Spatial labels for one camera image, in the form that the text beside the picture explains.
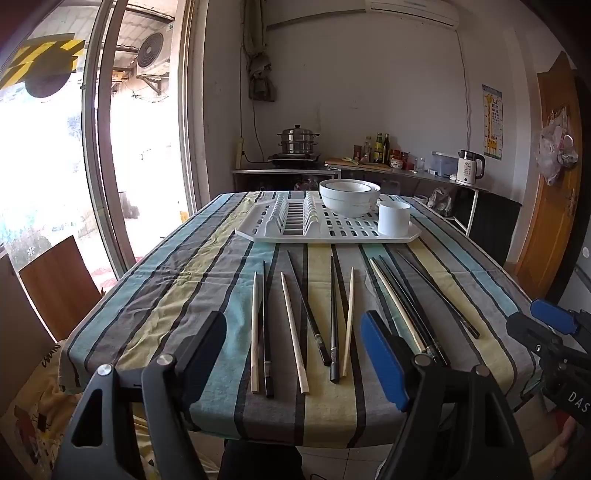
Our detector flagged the hanging plastic bags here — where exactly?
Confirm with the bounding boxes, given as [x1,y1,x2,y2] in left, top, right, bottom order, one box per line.
[536,108,580,186]

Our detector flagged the white plastic dish rack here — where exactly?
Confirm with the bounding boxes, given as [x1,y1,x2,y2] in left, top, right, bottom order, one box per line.
[235,191,423,244]

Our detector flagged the giraffe wall poster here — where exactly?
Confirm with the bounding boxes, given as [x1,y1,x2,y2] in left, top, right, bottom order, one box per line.
[481,84,504,161]

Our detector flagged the metal sliding door frame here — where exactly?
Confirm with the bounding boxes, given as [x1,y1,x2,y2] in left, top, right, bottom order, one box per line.
[82,0,139,278]

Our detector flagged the large white bowl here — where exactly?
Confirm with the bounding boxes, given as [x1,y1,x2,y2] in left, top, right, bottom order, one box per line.
[320,179,382,219]

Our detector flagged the outdoor air conditioner unit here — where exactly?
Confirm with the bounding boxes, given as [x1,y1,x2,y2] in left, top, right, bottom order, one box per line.
[136,21,174,70]

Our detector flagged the clear plastic storage container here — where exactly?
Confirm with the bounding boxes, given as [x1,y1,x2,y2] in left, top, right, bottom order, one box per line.
[433,151,460,178]

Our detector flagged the wooden door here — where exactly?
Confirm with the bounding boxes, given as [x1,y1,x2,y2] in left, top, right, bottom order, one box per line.
[515,51,585,305]

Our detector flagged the yellow printed cloth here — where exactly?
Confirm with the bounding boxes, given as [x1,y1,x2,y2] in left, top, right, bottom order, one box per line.
[0,342,153,480]

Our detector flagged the grey wall cable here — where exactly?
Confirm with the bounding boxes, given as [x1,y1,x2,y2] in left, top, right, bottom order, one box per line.
[456,30,472,149]

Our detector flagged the brown wooden chair back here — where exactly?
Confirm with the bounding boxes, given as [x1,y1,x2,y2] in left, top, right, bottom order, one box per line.
[18,235,103,342]

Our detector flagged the crumpled plastic bag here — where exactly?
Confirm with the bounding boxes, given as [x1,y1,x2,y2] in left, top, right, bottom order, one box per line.
[427,189,456,216]

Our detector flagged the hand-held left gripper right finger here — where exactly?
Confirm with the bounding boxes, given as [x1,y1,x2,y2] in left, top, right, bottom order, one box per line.
[360,311,536,480]

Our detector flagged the small white bowl black rim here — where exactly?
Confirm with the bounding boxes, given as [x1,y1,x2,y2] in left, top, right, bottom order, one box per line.
[323,181,374,195]

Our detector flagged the white cup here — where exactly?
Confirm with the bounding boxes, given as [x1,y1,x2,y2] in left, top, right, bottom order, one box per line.
[378,200,413,236]

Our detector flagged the white electric kettle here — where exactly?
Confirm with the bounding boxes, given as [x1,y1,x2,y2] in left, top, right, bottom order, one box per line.
[456,150,486,186]

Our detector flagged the striped tablecloth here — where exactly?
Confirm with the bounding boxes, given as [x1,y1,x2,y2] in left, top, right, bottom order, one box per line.
[65,190,543,448]

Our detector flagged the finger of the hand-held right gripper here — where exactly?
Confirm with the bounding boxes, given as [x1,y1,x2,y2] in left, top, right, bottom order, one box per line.
[506,313,591,356]
[531,299,591,337]

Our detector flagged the black induction cooker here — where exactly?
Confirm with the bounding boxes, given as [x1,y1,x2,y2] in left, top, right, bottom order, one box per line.
[268,152,321,163]

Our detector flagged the white air conditioner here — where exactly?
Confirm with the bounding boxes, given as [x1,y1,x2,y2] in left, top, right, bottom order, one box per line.
[358,0,460,28]

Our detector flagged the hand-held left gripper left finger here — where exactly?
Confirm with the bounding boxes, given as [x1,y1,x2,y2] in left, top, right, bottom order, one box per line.
[51,310,228,480]

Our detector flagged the yellow black striped sign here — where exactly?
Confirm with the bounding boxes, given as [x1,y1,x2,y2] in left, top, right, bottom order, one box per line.
[0,39,86,90]

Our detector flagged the metal shelf unit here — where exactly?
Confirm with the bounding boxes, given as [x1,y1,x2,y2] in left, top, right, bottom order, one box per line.
[231,167,342,192]

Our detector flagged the cloth wrapped wall pipe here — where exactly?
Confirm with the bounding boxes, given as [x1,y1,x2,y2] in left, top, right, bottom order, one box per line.
[245,0,278,102]

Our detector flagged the light wooden chopstick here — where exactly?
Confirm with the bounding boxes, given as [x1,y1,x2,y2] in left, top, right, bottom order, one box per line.
[281,272,309,394]
[368,258,426,355]
[342,268,356,376]

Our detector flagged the metal kitchen counter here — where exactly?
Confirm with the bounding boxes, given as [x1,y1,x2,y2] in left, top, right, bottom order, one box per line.
[325,159,481,236]

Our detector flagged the black chopstick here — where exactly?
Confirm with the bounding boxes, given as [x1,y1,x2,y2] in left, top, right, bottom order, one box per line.
[373,259,441,365]
[379,255,451,367]
[329,257,341,384]
[261,261,275,398]
[396,250,481,340]
[287,250,331,366]

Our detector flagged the black cabinet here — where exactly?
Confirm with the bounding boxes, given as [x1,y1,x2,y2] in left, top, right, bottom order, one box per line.
[470,191,523,267]

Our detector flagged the wooden cutting board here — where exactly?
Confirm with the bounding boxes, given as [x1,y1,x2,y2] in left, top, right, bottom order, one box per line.
[324,158,393,172]

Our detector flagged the stainless steel steamer pot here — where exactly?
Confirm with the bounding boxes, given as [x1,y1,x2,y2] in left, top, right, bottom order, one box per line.
[276,124,321,155]

